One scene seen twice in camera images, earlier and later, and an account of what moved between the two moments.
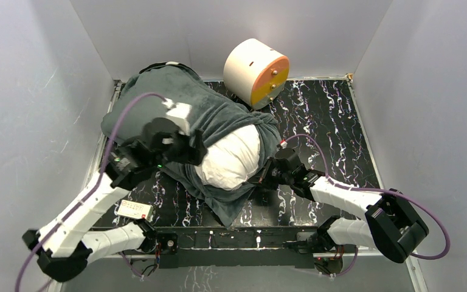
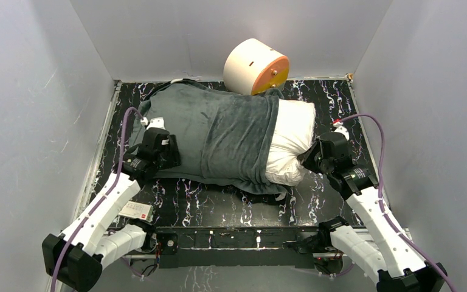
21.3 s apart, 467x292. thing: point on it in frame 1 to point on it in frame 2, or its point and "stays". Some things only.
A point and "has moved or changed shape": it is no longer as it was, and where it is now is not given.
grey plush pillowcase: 144,96 has moved or changed shape
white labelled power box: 131,208 stays
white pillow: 231,159 to 294,134
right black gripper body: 272,176 to 324,163
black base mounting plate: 239,246 stays
